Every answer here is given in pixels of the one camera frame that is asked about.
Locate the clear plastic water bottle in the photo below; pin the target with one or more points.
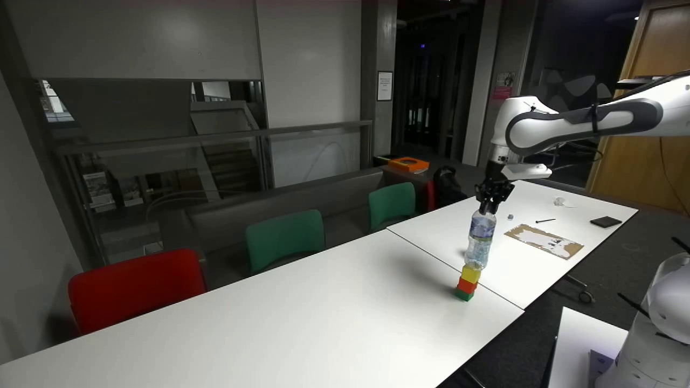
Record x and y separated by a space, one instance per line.
482 237

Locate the yellow cube block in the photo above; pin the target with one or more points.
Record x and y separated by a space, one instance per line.
471 271

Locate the grey upholstered bench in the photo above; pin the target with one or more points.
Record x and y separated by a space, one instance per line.
217 222

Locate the interior glass window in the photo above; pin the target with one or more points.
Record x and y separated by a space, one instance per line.
159 142

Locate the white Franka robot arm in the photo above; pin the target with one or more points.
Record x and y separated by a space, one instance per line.
625 114

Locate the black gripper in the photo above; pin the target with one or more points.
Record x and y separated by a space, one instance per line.
497 184

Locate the red door sign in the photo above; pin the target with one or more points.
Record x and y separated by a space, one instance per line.
500 93

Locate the red chair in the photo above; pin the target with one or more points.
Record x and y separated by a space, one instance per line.
137 283

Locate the wooden door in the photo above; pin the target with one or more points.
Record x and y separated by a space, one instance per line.
647 34

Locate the small black flat device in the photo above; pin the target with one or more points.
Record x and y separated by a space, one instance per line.
604 222

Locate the black bag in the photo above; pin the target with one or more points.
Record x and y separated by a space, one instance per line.
452 188

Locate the orange box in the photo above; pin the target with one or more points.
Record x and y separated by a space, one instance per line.
408 163

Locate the green chair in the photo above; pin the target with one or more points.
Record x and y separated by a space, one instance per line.
284 240
390 206

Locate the small dark red seat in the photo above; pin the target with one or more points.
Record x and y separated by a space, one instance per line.
429 195

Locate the white paper notice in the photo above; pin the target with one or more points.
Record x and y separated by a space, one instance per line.
385 87

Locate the green cube block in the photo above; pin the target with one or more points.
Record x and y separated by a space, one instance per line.
465 295

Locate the red cube block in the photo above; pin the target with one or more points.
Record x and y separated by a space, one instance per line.
467 287

